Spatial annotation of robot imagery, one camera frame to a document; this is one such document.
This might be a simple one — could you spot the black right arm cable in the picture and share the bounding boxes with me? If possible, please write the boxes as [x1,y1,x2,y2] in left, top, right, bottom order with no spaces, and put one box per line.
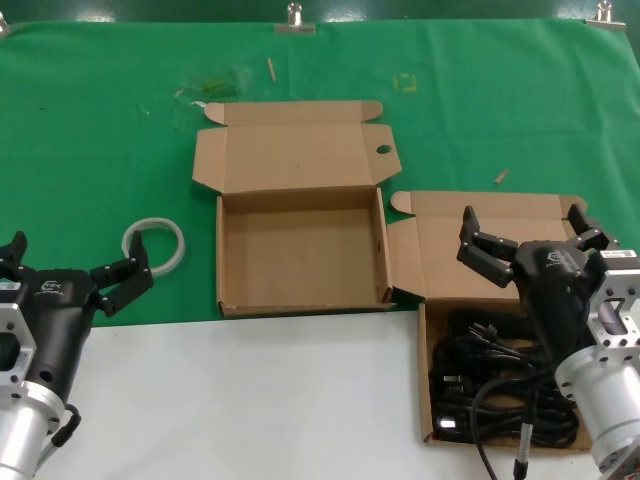
[472,369,559,480]

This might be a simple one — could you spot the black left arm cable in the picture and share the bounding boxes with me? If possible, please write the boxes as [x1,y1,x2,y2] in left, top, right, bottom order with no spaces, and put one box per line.
[49,402,82,451]

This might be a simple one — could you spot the metal binder clip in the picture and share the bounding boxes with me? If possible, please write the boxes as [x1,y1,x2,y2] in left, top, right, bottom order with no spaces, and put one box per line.
[584,0,627,32]
[273,2,317,35]

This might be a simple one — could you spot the green table cloth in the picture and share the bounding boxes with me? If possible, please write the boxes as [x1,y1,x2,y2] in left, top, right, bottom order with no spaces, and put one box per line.
[0,18,640,331]

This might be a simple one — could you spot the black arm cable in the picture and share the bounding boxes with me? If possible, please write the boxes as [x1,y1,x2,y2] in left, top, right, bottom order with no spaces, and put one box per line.
[472,369,559,480]
[49,402,82,451]

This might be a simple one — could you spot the open brown cardboard box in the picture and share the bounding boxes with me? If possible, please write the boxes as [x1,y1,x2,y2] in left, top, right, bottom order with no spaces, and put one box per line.
[191,99,404,319]
[386,189,609,454]

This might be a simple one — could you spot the silver cable connector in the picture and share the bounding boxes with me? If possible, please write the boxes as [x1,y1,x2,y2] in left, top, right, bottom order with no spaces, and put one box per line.
[512,422,532,480]

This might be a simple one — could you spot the clear tape roll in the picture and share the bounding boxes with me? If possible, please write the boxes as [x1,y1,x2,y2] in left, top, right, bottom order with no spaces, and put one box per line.
[121,215,187,277]

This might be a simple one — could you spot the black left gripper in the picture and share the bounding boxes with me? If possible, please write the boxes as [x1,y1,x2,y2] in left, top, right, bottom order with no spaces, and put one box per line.
[0,231,155,401]

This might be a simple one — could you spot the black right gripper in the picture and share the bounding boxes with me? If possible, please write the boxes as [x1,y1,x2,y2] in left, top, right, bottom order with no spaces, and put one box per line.
[456,203,622,366]

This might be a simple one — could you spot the silver left camera bracket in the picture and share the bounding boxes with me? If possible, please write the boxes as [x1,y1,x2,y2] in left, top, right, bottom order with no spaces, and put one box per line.
[0,282,39,401]

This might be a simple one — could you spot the silver right camera bracket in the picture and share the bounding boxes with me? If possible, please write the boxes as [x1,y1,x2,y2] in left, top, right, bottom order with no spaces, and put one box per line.
[584,249,640,361]

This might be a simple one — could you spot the silver camera bracket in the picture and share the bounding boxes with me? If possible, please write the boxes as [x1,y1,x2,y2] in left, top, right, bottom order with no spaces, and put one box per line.
[0,282,39,401]
[584,249,640,361]

